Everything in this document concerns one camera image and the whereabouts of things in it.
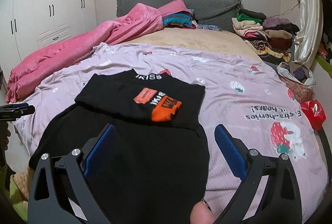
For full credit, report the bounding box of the black shirt with orange patches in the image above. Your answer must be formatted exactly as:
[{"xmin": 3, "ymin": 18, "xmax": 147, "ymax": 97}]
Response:
[{"xmin": 29, "ymin": 70, "xmax": 209, "ymax": 223}]

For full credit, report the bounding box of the pile of folded clothes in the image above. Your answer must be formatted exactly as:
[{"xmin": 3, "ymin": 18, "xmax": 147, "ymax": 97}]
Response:
[{"xmin": 232, "ymin": 9, "xmax": 299, "ymax": 65}]

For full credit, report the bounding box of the striped folded clothes stack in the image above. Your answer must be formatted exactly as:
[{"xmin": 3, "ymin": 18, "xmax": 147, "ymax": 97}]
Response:
[{"xmin": 162, "ymin": 9, "xmax": 197, "ymax": 29}]

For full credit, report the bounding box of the person's left hand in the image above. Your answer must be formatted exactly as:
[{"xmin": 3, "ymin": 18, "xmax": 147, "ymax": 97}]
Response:
[{"xmin": 1, "ymin": 129, "xmax": 11, "ymax": 159}]

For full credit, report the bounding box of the person's right hand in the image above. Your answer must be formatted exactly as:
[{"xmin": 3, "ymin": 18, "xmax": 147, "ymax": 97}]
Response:
[{"xmin": 190, "ymin": 199, "xmax": 216, "ymax": 224}]

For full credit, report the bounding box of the pink fleece blanket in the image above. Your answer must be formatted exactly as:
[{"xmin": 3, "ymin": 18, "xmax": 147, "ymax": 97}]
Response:
[{"xmin": 6, "ymin": 3, "xmax": 163, "ymax": 103}]

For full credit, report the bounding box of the red plastic bag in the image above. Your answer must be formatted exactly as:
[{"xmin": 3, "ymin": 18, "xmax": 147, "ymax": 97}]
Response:
[{"xmin": 300, "ymin": 100, "xmax": 326, "ymax": 131}]

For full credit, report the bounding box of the lilac strawberry print bed sheet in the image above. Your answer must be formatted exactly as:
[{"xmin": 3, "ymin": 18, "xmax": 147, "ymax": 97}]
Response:
[{"xmin": 14, "ymin": 44, "xmax": 328, "ymax": 220}]

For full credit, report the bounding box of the white glossy wardrobe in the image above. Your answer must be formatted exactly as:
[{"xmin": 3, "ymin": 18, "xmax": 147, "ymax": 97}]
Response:
[{"xmin": 1, "ymin": 0, "xmax": 97, "ymax": 82}]

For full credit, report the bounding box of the floral fabric basket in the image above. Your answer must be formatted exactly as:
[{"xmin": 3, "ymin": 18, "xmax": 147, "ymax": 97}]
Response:
[{"xmin": 277, "ymin": 62, "xmax": 316, "ymax": 103}]

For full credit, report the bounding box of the green cloth on windowsill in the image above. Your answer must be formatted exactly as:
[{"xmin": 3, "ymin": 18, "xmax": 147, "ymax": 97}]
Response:
[{"xmin": 314, "ymin": 34, "xmax": 332, "ymax": 77}]

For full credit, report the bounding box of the cream satin curtain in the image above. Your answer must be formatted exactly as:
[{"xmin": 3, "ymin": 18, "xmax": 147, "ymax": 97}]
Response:
[{"xmin": 294, "ymin": 0, "xmax": 323, "ymax": 67}]

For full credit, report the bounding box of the beige plush mattress cover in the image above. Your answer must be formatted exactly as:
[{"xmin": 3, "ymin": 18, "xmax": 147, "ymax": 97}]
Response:
[{"xmin": 126, "ymin": 28, "xmax": 261, "ymax": 62}]

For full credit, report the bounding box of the pink pillow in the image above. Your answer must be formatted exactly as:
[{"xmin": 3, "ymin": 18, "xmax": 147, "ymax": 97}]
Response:
[{"xmin": 157, "ymin": 0, "xmax": 193, "ymax": 17}]

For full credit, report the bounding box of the grey padded headboard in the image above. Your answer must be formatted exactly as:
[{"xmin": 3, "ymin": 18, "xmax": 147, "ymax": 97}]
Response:
[{"xmin": 116, "ymin": 0, "xmax": 241, "ymax": 32}]

